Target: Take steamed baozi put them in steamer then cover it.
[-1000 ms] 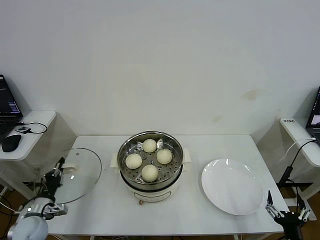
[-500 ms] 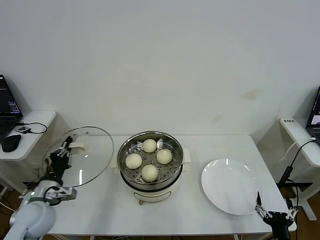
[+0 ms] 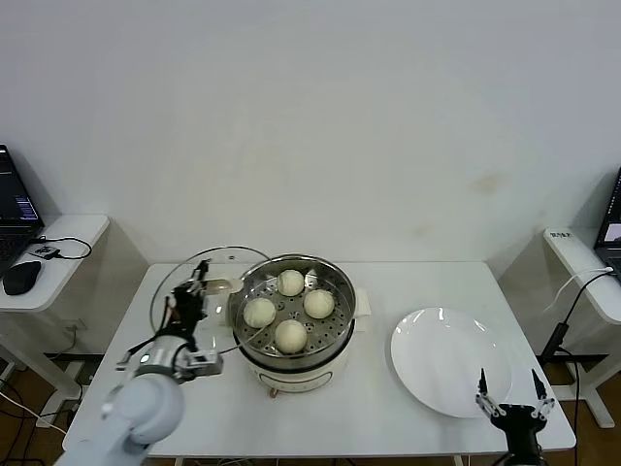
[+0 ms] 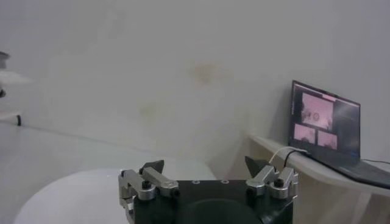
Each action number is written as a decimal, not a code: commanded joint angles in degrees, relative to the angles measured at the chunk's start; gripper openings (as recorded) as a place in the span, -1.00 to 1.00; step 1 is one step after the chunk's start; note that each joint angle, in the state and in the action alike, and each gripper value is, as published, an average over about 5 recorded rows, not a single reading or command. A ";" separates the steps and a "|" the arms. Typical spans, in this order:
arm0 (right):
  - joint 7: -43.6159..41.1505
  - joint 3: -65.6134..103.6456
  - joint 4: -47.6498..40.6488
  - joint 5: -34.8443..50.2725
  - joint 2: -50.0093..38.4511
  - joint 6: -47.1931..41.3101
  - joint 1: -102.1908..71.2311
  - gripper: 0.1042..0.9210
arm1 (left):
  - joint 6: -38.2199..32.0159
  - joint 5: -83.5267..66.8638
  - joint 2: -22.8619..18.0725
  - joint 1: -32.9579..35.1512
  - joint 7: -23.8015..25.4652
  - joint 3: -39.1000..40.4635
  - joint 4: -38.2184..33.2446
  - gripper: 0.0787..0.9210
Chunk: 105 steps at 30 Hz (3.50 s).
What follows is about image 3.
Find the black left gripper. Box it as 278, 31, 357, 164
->
167, 259, 220, 339

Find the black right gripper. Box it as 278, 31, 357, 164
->
474, 367, 558, 466

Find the round glass lid cream handle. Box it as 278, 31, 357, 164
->
149, 245, 319, 358

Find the white steamed baozi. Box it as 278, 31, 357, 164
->
303, 289, 337, 320
274, 318, 309, 354
243, 296, 278, 329
277, 269, 306, 297

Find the stainless steel steamer basket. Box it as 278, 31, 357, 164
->
227, 253, 358, 371

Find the black power adapter brick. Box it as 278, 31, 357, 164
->
540, 320, 572, 360

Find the large white round plate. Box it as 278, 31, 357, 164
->
390, 307, 514, 419

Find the white side table rounded corner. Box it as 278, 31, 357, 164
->
0, 215, 111, 429

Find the black computer mouse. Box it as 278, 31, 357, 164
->
3, 260, 44, 296

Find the black laptop with mouse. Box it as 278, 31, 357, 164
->
0, 144, 47, 278

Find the black laptop power cable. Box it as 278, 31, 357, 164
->
555, 271, 621, 466

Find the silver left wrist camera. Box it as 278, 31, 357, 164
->
185, 349, 225, 378

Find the thin black hub cable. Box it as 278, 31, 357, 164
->
29, 235, 93, 262

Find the black laptop with power cable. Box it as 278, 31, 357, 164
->
594, 167, 621, 283

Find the white floor cable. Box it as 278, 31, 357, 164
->
0, 389, 72, 438

